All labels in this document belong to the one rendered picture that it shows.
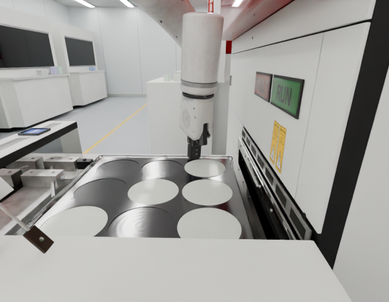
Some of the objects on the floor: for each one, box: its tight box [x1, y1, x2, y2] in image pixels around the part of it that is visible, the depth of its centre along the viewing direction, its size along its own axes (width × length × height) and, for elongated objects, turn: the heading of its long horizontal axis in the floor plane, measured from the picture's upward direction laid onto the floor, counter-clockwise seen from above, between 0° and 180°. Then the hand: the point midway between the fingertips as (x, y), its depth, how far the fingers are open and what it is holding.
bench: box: [0, 3, 73, 132], centre depth 454 cm, size 108×180×200 cm, turn 179°
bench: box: [49, 22, 107, 109], centre depth 659 cm, size 108×180×200 cm, turn 179°
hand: (193, 151), depth 62 cm, fingers closed
